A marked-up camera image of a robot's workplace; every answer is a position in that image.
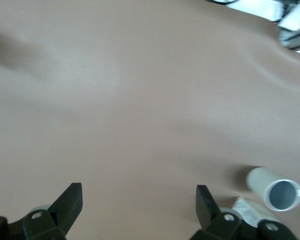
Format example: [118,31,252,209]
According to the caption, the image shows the blue white milk carton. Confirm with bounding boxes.
[231,196,283,227]

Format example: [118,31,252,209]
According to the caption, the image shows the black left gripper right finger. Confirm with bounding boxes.
[189,184,298,240]

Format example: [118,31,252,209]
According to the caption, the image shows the brown table mat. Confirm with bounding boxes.
[0,0,300,240]

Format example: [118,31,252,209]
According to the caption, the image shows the aluminium frame profile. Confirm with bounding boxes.
[278,22,300,50]

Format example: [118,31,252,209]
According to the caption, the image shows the grey cup with handle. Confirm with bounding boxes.
[245,166,300,213]

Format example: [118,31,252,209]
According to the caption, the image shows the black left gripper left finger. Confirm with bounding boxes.
[0,182,83,240]

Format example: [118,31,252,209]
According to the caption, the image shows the black floor cables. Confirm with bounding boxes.
[208,0,242,5]

